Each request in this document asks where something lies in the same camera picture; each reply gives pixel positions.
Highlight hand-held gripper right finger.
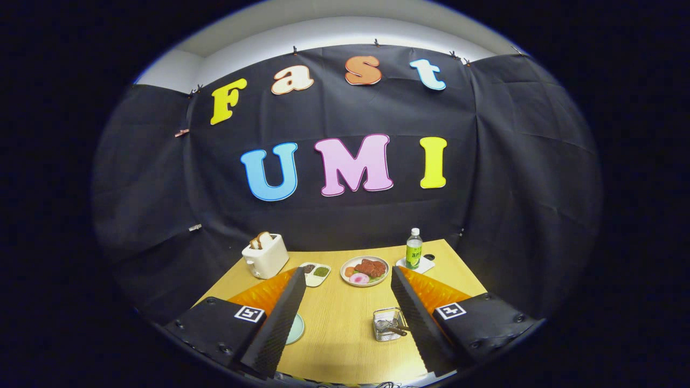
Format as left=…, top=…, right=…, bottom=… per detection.
left=390, top=265, right=544, bottom=377

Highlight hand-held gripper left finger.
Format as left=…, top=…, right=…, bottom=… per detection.
left=164, top=267, right=307, bottom=380

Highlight mint green plate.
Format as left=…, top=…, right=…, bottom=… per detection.
left=286, top=313, right=306, bottom=345

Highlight white coaster tray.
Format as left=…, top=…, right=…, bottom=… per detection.
left=396, top=255, right=436, bottom=274

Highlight white divided dish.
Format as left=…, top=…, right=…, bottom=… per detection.
left=298, top=262, right=332, bottom=287

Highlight white toaster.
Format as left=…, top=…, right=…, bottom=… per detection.
left=242, top=233, right=289, bottom=279

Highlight green drink bottle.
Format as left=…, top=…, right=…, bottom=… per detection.
left=405, top=227, right=423, bottom=270

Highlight red-brown meat pieces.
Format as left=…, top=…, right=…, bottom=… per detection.
left=354, top=259, right=387, bottom=278

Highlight white food plate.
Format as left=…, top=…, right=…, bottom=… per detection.
left=340, top=255, right=390, bottom=287

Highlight metal wire basket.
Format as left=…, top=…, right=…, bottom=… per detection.
left=373, top=307, right=410, bottom=342

